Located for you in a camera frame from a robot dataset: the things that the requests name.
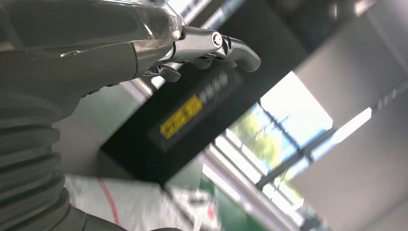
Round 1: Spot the green conveyor belt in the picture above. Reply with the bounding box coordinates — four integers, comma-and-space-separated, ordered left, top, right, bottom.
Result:
197, 178, 268, 231

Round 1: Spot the black-framed window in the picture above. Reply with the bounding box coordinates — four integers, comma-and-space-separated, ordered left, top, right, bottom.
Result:
204, 70, 373, 231

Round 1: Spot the black inbound scanner machine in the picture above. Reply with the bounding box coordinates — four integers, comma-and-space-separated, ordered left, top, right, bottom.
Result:
100, 0, 339, 189

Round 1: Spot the grey parcel bag red print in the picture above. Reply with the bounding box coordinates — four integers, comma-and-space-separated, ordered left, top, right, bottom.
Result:
64, 174, 224, 231

